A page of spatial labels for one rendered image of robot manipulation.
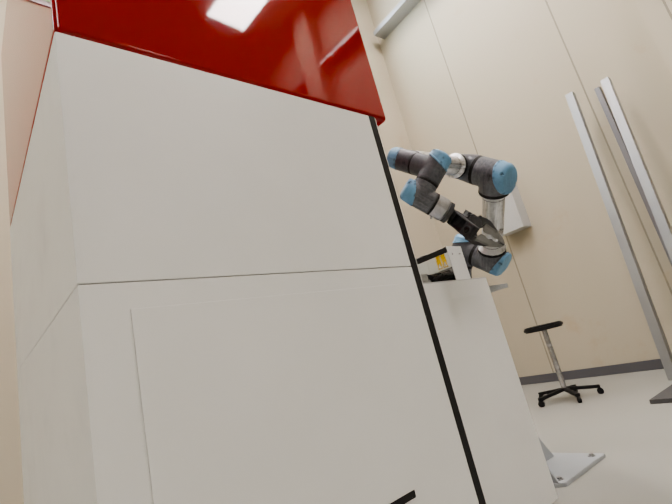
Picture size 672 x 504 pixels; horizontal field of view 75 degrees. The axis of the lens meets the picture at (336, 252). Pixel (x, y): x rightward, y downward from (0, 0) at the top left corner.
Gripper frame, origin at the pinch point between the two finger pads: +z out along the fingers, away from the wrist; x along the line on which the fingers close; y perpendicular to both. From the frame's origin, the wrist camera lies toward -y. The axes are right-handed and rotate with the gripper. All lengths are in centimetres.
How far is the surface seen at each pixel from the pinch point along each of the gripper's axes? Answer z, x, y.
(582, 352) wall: 211, 67, 257
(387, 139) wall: -45, -15, 427
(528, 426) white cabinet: 38, 46, -9
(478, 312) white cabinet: 7.5, 23.5, 1.8
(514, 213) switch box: 103, -13, 315
